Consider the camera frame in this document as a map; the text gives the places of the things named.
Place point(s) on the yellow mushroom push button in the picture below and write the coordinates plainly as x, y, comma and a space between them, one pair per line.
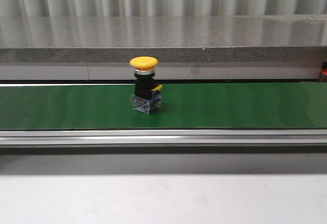
146, 97

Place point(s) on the green conveyor belt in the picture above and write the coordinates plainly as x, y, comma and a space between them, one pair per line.
194, 105

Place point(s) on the grey speckled stone counter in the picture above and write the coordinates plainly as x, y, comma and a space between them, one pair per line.
89, 48

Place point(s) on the aluminium conveyor frame rail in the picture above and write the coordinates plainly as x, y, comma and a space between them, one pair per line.
162, 137

